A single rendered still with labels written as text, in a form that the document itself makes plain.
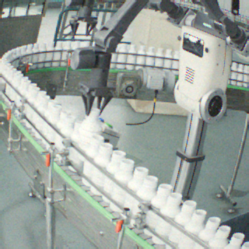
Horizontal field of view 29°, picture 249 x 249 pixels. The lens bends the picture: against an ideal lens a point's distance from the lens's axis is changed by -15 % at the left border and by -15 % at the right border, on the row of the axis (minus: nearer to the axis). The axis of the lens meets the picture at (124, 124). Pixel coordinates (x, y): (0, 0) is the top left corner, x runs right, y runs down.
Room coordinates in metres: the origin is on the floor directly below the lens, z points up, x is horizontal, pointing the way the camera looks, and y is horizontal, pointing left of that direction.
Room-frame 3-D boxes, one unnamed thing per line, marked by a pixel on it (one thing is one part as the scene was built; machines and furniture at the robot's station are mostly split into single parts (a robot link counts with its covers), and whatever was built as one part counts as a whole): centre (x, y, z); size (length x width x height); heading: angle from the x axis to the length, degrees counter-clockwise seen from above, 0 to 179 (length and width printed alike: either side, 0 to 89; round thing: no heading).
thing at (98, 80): (1.61, 0.10, 1.33); 0.10 x 0.07 x 0.07; 125
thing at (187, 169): (2.15, -0.30, 0.74); 0.11 x 0.11 x 0.40; 35
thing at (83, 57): (1.58, 0.13, 1.42); 0.12 x 0.09 x 0.12; 124
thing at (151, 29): (6.04, -0.52, 0.59); 1.10 x 0.62 x 1.18; 107
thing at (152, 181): (1.31, -0.09, 1.08); 0.06 x 0.06 x 0.17
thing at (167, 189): (1.27, -0.13, 1.08); 0.06 x 0.06 x 0.17
